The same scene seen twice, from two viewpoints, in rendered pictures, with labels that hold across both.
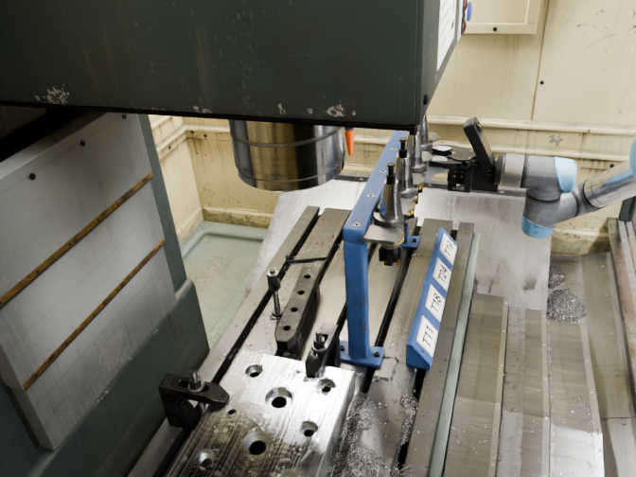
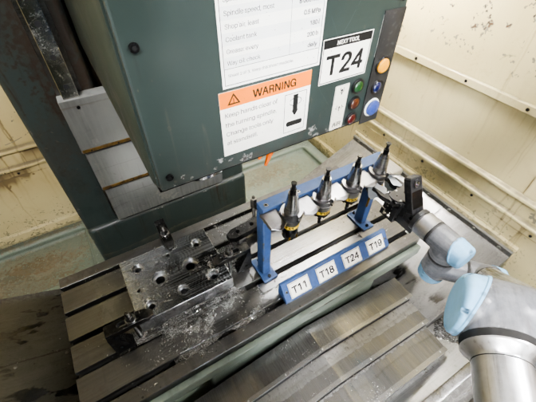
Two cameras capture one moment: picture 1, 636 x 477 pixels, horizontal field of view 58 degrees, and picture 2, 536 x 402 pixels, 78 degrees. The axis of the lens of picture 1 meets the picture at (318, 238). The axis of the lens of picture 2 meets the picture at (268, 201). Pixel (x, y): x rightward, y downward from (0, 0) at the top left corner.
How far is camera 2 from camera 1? 62 cm
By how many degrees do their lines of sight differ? 31
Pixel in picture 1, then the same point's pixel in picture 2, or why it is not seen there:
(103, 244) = not seen: hidden behind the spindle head
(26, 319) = (110, 161)
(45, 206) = not seen: hidden behind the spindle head
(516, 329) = (393, 317)
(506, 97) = (511, 167)
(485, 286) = (407, 278)
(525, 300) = (424, 305)
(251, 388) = (185, 250)
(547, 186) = (439, 254)
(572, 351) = (414, 357)
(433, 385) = (277, 314)
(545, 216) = (431, 270)
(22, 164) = not seen: hidden behind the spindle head
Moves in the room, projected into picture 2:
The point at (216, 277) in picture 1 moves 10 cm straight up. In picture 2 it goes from (286, 175) to (287, 162)
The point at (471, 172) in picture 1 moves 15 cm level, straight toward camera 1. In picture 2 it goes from (396, 210) to (360, 233)
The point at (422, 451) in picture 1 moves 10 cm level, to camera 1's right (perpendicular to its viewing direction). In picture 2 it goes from (234, 340) to (259, 364)
